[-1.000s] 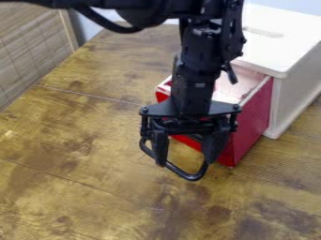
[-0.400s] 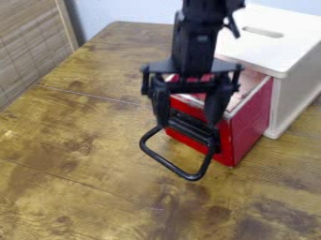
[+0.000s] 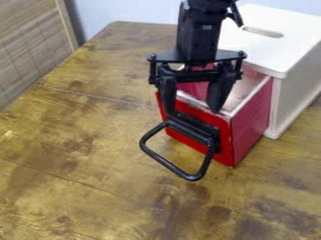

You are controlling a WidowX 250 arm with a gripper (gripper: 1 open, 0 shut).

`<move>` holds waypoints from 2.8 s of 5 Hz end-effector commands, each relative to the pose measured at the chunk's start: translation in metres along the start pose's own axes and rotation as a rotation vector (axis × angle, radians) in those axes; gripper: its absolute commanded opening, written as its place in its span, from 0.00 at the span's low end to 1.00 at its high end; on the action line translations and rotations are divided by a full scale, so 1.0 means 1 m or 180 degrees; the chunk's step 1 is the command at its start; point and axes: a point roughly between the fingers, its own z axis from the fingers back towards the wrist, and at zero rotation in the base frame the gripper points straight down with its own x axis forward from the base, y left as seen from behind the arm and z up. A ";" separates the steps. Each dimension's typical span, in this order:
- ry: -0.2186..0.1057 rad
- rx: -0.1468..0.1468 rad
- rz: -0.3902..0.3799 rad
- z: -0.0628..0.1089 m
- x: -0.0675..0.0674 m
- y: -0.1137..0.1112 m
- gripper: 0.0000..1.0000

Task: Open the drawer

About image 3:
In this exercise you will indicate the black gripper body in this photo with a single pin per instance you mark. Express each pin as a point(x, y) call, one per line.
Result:
point(194, 58)

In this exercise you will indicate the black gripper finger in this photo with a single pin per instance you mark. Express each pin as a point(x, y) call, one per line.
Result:
point(167, 89)
point(219, 88)

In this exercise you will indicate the red wooden drawer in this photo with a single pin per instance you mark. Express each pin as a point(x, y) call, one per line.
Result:
point(243, 117)

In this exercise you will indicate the black metal drawer handle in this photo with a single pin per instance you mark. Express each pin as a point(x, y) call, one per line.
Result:
point(191, 132)

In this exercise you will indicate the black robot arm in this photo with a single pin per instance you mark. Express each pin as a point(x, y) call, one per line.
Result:
point(195, 61)

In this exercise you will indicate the white wooden cabinet box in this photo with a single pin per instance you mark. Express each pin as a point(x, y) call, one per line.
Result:
point(281, 40)

